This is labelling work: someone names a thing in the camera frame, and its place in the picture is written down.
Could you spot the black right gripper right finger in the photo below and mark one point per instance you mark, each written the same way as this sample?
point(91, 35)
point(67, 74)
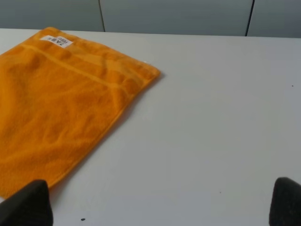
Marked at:
point(285, 208)

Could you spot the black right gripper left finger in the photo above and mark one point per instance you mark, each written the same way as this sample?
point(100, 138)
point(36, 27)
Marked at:
point(30, 206)

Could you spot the orange terry towel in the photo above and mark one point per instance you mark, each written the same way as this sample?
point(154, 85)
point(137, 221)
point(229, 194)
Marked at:
point(59, 97)

